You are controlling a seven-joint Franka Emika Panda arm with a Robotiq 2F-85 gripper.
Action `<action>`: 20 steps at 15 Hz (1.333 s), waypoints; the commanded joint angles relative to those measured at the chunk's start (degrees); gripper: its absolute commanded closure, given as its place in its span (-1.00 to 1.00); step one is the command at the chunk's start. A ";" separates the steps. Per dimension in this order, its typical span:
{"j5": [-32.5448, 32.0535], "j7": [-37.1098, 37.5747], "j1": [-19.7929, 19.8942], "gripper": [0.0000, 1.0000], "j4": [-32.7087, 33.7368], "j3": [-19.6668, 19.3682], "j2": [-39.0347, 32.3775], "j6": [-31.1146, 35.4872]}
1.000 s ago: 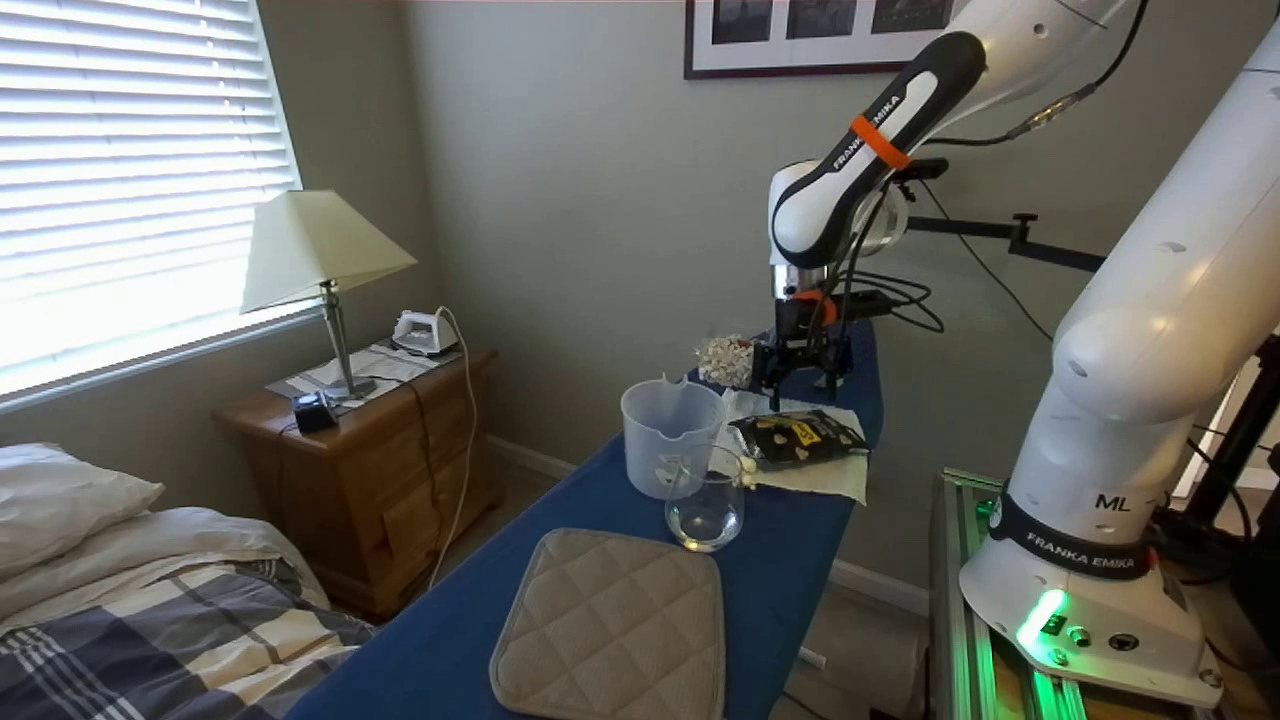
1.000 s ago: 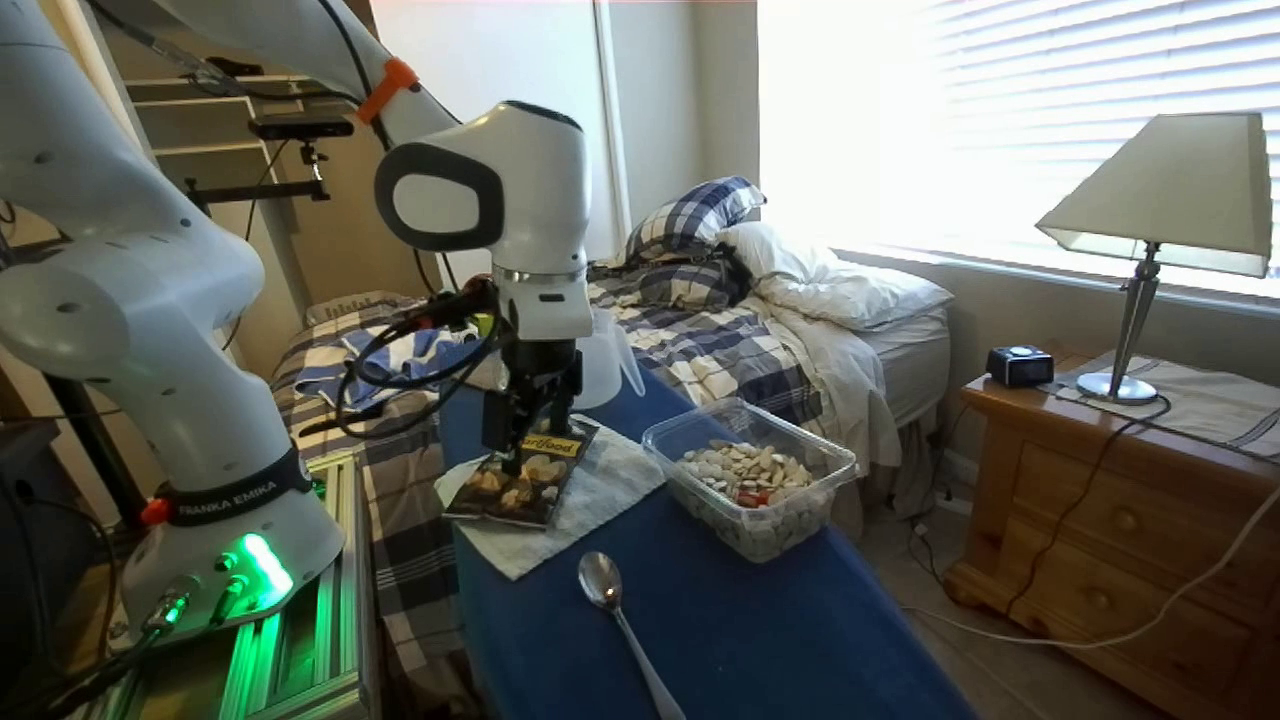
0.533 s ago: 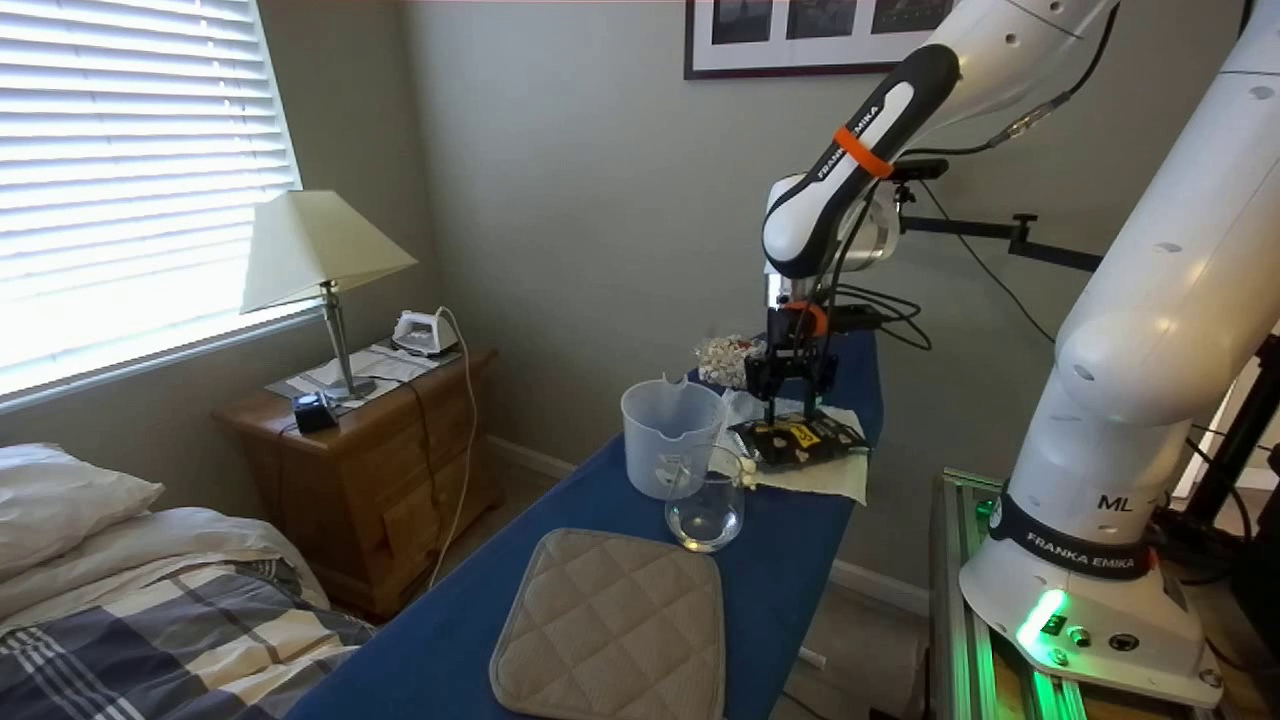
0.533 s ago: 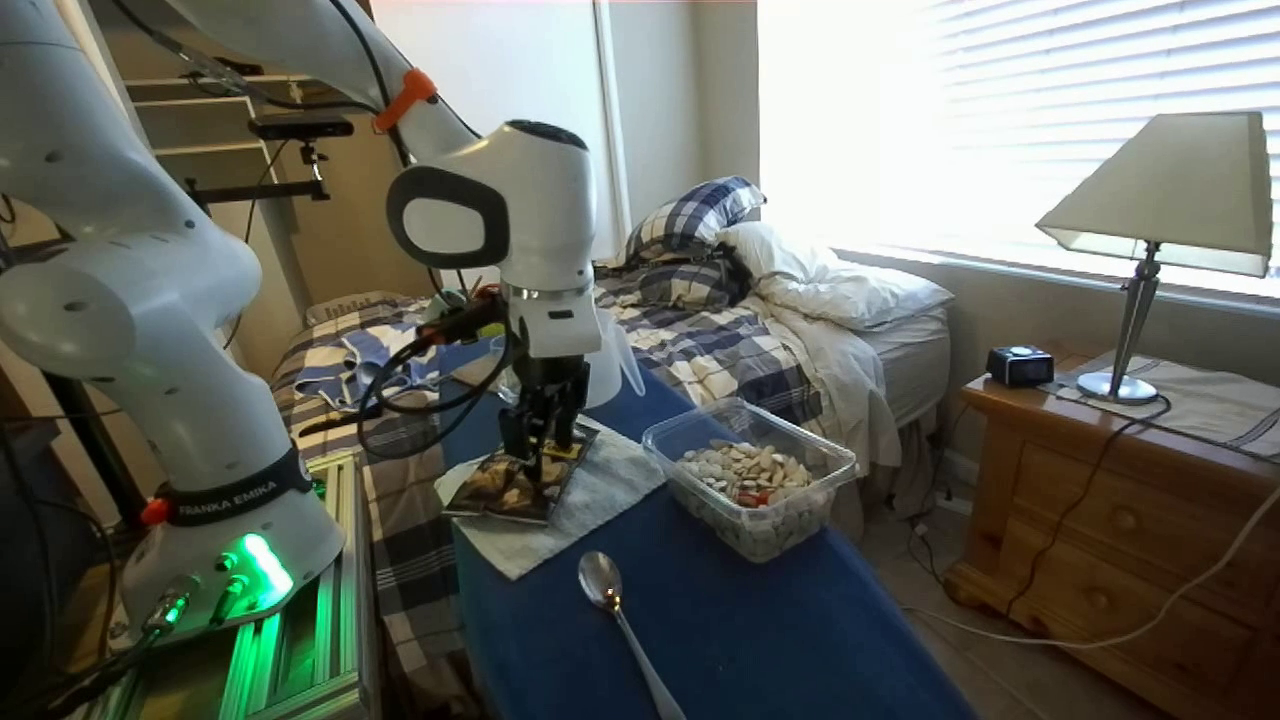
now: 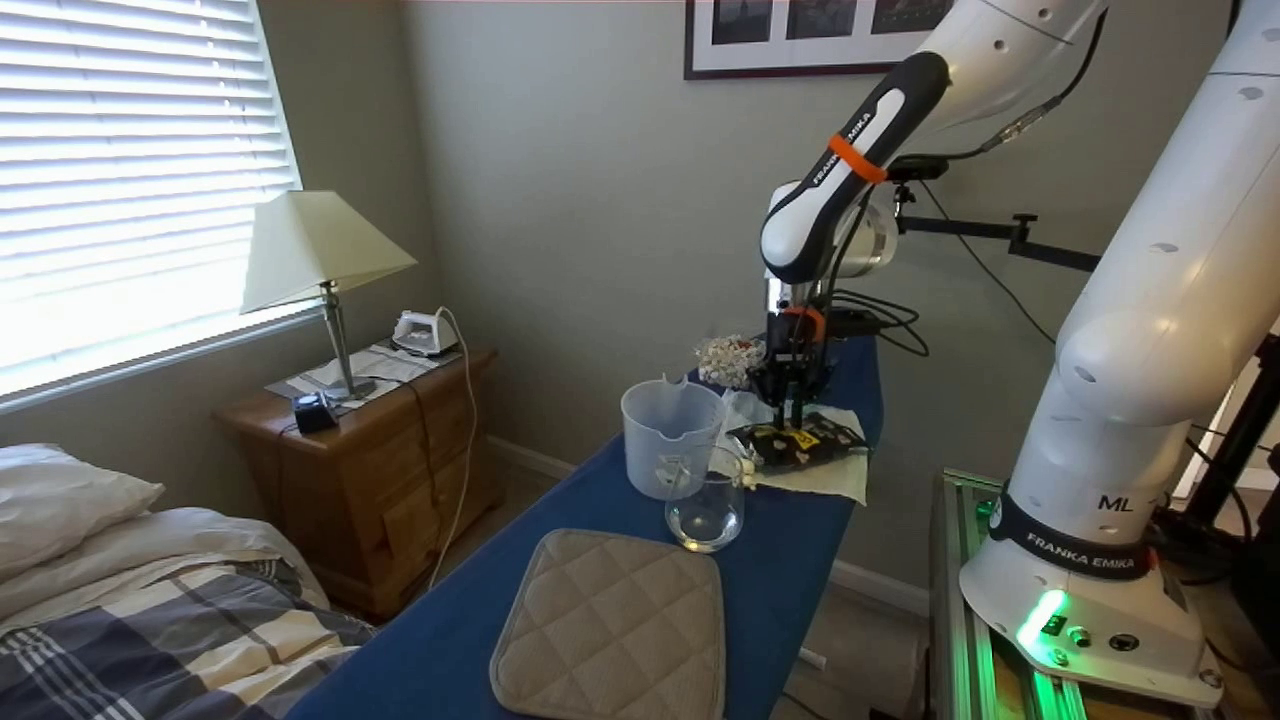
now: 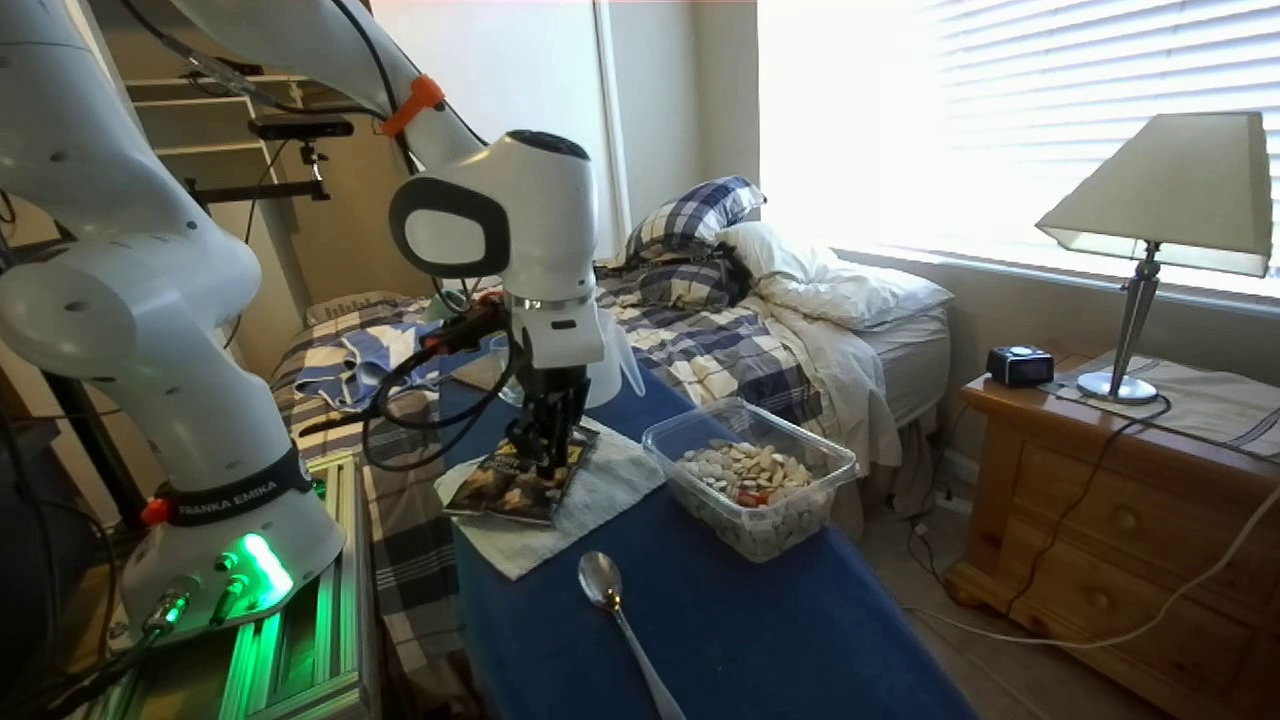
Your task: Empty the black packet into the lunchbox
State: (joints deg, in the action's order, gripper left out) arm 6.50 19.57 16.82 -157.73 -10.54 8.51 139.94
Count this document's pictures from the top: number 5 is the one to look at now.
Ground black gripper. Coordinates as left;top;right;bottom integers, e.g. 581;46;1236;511
759;308;832;436

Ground white cloth napkin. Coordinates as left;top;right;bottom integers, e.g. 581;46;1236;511
711;390;870;509

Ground clear plastic measuring jug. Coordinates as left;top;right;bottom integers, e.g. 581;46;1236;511
620;375;737;504

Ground clear glass cup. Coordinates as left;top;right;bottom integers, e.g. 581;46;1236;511
665;446;763;556

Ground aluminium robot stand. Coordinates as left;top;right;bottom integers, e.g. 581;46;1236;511
927;466;1280;720

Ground grey quilted pot holder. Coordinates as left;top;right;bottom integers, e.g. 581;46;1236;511
484;523;733;720

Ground black framed picture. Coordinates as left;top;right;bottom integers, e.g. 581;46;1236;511
683;0;960;79

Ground small white device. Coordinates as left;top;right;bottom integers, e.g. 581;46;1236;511
391;305;465;359

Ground papers on nightstand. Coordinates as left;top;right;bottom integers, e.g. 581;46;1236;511
267;341;443;414

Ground blue ironing board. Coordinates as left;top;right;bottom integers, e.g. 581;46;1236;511
285;305;888;720

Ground wooden nightstand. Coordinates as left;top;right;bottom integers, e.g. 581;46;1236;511
217;349;505;626

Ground small black alarm clock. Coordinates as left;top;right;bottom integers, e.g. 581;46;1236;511
292;393;341;436

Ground cream shade table lamp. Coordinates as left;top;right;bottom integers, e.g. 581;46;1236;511
239;187;421;400

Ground white bed sheet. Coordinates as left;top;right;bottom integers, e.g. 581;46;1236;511
0;504;330;634

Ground blue plaid duvet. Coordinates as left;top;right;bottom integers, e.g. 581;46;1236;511
0;566;374;720

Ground white window blinds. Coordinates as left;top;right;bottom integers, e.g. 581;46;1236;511
0;0;308;383

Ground white pillow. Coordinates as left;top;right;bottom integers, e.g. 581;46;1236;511
0;441;166;584

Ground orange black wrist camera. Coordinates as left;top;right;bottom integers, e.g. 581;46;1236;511
779;300;832;341

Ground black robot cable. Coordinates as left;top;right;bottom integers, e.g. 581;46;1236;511
817;172;1057;359

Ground orange strap on arm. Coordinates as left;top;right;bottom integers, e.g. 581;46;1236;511
825;134;892;187

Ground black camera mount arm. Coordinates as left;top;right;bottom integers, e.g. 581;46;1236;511
888;153;1103;275

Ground white power cable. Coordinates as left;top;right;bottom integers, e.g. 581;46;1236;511
421;308;484;591

